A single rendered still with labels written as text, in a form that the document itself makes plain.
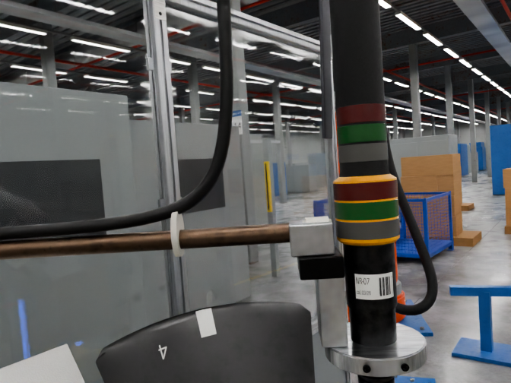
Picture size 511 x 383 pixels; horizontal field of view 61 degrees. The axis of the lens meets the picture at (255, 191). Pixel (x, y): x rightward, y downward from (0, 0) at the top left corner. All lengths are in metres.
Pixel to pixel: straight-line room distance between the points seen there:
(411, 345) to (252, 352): 0.19
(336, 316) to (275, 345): 0.17
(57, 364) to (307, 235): 0.43
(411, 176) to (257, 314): 8.02
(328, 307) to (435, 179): 8.04
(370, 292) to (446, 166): 7.98
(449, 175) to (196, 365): 7.94
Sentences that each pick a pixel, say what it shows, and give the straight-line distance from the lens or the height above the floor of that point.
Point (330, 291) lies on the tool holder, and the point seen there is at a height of 1.49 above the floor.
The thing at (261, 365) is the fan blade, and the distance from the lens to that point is 0.46.
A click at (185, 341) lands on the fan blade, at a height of 1.41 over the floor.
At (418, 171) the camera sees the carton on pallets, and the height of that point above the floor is 1.32.
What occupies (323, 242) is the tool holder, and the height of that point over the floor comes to 1.53.
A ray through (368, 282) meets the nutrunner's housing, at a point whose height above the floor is 1.50.
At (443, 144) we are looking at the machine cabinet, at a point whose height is 1.82.
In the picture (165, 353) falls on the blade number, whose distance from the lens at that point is 0.47.
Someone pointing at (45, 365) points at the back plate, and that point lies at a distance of 0.65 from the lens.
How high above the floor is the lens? 1.58
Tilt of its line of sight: 3 degrees down
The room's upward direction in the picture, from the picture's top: 4 degrees counter-clockwise
